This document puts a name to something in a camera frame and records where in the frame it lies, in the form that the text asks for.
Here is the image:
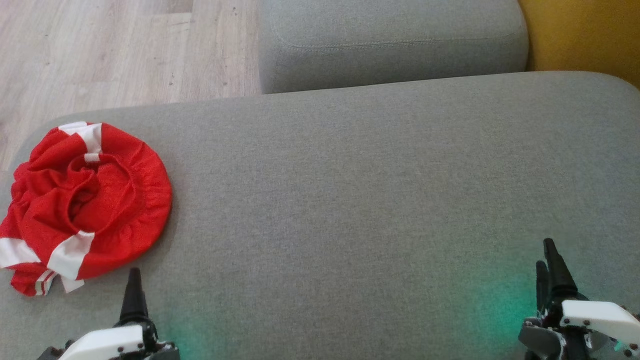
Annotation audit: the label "large grey sofa seat cushion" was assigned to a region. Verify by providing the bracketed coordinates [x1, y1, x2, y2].
[0, 70, 640, 360]

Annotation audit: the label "red and white sports shorts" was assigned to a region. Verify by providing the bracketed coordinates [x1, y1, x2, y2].
[0, 121, 173, 297]

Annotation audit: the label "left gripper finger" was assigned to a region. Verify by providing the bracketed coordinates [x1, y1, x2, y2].
[119, 267, 151, 327]

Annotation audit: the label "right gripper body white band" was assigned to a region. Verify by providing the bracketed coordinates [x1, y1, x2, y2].
[518, 295, 640, 360]

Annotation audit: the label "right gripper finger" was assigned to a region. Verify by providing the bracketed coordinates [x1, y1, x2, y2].
[543, 238, 579, 302]
[535, 260, 551, 315]

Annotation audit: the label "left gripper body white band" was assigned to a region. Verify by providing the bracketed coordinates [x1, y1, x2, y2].
[37, 321, 181, 360]

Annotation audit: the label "small grey sofa cushion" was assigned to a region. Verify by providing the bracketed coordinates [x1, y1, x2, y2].
[257, 0, 530, 95]

